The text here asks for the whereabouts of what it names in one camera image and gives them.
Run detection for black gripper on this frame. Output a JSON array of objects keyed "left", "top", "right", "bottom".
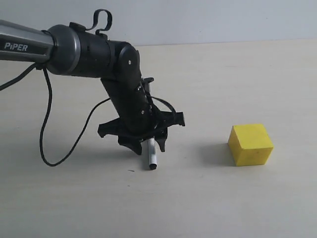
[{"left": 98, "top": 79, "right": 185, "bottom": 155}]

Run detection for black and white marker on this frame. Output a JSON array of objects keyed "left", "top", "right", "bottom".
[{"left": 143, "top": 77, "right": 158, "bottom": 170}]

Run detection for yellow foam cube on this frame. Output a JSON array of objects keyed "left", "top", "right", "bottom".
[{"left": 227, "top": 123, "right": 274, "bottom": 167}]

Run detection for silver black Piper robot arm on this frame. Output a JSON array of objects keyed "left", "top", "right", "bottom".
[{"left": 0, "top": 20, "right": 185, "bottom": 155}]

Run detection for thin black camera cable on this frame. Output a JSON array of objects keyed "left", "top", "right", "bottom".
[{"left": 40, "top": 66, "right": 111, "bottom": 167}]

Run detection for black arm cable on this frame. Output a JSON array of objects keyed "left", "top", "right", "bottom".
[{"left": 0, "top": 63, "right": 38, "bottom": 91}]

